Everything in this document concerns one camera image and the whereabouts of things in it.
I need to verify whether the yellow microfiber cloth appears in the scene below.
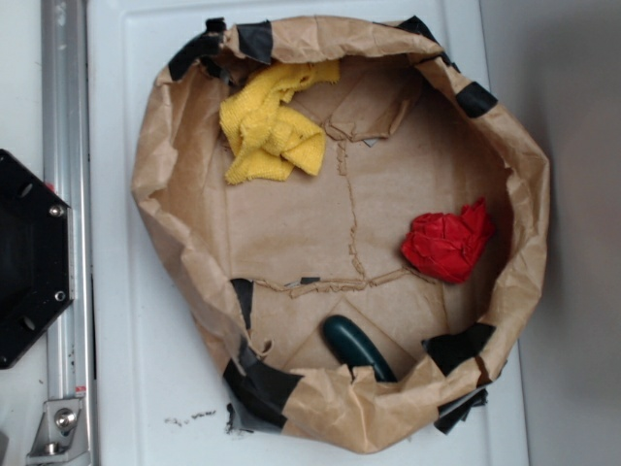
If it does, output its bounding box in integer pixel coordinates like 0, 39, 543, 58
219, 60, 341, 184

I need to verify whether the dark green plastic object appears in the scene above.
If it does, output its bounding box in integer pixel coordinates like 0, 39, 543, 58
321, 315, 397, 383

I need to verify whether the crumpled red paper ball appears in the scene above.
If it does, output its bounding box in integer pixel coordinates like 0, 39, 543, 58
401, 197, 495, 283

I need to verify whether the brown paper bag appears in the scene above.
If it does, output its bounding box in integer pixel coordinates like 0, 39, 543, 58
132, 16, 550, 453

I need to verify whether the white plastic tray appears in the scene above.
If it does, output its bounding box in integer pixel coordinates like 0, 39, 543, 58
86, 1, 529, 465

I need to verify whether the aluminium extrusion rail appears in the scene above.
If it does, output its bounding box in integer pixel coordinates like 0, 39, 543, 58
41, 1, 99, 465

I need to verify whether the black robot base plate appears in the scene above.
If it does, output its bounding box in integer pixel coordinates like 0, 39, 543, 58
1, 150, 73, 370

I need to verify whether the metal corner bracket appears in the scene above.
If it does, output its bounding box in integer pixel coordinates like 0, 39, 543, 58
26, 398, 88, 465

